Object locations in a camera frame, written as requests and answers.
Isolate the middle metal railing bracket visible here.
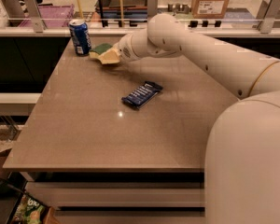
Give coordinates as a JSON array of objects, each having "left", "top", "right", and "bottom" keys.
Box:
[{"left": 147, "top": 0, "right": 158, "bottom": 18}]

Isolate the cardboard box with label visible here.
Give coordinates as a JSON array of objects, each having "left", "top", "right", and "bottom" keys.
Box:
[{"left": 191, "top": 0, "right": 230, "bottom": 19}]

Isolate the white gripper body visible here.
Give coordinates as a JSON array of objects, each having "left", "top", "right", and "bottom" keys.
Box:
[{"left": 118, "top": 35, "right": 139, "bottom": 62}]

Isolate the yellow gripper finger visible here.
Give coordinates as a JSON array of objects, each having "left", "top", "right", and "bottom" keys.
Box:
[{"left": 99, "top": 49, "right": 120, "bottom": 64}]

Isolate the right metal railing bracket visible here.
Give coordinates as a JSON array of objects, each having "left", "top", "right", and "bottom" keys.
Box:
[{"left": 259, "top": 0, "right": 280, "bottom": 34}]

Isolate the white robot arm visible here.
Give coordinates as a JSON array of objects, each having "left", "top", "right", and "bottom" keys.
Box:
[{"left": 103, "top": 14, "right": 280, "bottom": 224}]

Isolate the green and yellow sponge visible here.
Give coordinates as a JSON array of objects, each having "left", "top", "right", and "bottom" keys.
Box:
[{"left": 89, "top": 43, "right": 112, "bottom": 59}]

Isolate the left metal railing bracket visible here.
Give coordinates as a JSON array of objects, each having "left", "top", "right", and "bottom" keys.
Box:
[{"left": 24, "top": 0, "right": 45, "bottom": 33}]

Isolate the green chip bag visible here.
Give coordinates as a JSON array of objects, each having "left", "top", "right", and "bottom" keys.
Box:
[{"left": 11, "top": 195, "right": 46, "bottom": 224}]

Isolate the blue snack bar wrapper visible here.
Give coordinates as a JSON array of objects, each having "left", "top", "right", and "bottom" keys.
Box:
[{"left": 121, "top": 81, "right": 163, "bottom": 109}]

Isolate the purple plastic crate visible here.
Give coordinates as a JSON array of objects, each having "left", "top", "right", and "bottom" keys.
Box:
[{"left": 20, "top": 5, "right": 74, "bottom": 28}]

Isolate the blue pepsi can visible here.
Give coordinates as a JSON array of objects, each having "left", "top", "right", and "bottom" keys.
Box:
[{"left": 69, "top": 19, "right": 91, "bottom": 56}]

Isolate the upper white drawer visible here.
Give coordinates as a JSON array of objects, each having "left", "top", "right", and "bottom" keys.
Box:
[{"left": 26, "top": 182, "right": 205, "bottom": 208}]

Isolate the metal railing bracket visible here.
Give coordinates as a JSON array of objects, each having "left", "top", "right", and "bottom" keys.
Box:
[
  {"left": 259, "top": 0, "right": 280, "bottom": 34},
  {"left": 147, "top": 0, "right": 158, "bottom": 18},
  {"left": 24, "top": 0, "right": 45, "bottom": 33}
]

